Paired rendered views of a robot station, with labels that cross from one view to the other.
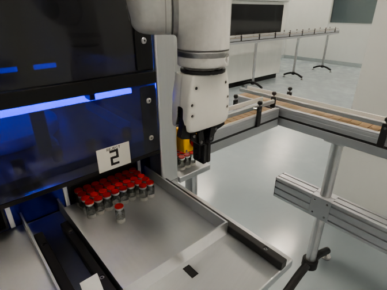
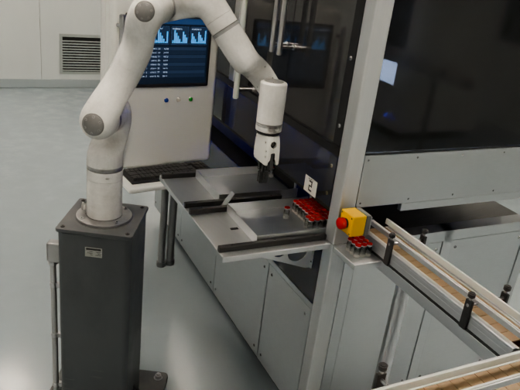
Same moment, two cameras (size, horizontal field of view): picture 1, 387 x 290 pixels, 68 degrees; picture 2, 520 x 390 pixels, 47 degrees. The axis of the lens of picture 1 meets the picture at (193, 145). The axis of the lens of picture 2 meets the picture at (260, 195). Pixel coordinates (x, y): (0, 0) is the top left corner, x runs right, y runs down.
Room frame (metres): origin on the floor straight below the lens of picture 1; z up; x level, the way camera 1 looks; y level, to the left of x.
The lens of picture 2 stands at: (0.89, -1.79, 1.80)
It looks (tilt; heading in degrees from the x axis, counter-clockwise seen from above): 23 degrees down; 103
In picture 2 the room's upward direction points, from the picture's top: 7 degrees clockwise
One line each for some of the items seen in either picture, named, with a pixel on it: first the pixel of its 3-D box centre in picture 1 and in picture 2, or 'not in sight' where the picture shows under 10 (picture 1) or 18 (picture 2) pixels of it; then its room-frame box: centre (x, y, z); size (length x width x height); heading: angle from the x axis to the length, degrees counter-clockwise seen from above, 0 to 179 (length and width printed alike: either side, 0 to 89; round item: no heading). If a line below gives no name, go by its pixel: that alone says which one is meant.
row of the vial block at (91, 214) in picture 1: (120, 196); (305, 214); (0.61, 0.19, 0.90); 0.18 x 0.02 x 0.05; 131
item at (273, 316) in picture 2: not in sight; (298, 217); (0.44, 1.15, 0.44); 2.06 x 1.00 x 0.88; 131
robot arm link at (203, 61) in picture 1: (204, 58); (268, 127); (0.49, -0.02, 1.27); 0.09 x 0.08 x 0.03; 131
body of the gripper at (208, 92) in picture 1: (202, 95); (266, 145); (0.49, -0.02, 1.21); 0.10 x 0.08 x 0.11; 131
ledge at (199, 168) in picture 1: (182, 165); (360, 255); (0.84, 0.04, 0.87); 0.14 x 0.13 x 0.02; 41
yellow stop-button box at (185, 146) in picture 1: (186, 136); (354, 221); (0.80, 0.02, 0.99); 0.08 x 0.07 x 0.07; 41
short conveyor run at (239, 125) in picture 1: (217, 124); (440, 280); (1.10, -0.10, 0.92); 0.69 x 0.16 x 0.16; 131
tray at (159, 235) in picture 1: (137, 215); (284, 218); (0.55, 0.13, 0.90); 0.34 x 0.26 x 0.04; 41
